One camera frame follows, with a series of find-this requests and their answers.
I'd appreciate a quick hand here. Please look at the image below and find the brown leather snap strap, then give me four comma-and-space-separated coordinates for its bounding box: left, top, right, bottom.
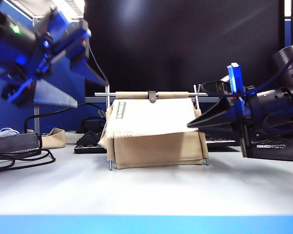
147, 90, 158, 103

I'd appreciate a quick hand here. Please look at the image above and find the large black computer monitor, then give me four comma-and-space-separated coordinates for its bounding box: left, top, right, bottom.
84, 0, 285, 103

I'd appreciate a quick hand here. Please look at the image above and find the black power plug block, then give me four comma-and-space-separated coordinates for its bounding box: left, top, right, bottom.
77, 117, 106, 134

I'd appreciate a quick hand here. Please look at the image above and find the black mouse pad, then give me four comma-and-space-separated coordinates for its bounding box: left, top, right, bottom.
246, 137, 293, 163

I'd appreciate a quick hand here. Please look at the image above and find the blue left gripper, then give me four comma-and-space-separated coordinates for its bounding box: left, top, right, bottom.
1, 7, 109, 108

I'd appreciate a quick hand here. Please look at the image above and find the beige canvas calendar stand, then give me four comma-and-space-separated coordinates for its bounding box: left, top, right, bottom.
94, 84, 209, 171

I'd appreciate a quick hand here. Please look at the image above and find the thick black power cable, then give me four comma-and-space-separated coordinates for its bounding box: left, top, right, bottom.
23, 102, 105, 134

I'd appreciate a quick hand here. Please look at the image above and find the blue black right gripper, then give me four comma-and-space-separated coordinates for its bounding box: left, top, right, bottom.
187, 62, 293, 159

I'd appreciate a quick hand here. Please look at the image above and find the black computer keyboard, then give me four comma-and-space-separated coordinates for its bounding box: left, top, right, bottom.
74, 130, 237, 154

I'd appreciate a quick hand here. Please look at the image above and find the black power adapter brick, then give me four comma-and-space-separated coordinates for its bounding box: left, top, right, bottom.
0, 133, 43, 156

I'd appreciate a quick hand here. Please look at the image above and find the thin black coiled cable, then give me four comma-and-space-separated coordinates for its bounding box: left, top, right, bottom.
0, 148, 57, 176

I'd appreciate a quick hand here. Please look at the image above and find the aluminium partition post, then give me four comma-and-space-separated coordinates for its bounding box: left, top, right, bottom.
33, 16, 41, 134

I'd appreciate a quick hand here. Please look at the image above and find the white cloth face mask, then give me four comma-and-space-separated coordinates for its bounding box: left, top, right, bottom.
0, 128, 21, 143

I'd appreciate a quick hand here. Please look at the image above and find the blue robot arm cable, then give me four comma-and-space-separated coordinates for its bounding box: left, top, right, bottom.
244, 45, 293, 96

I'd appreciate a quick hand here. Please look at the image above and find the cream calendar page stack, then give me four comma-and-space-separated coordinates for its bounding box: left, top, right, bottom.
105, 98, 199, 139

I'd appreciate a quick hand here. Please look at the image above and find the white power strip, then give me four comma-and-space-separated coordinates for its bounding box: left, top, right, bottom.
64, 130, 85, 145

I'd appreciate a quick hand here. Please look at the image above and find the beige fabric pouch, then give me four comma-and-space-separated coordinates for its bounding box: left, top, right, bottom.
42, 127, 67, 149

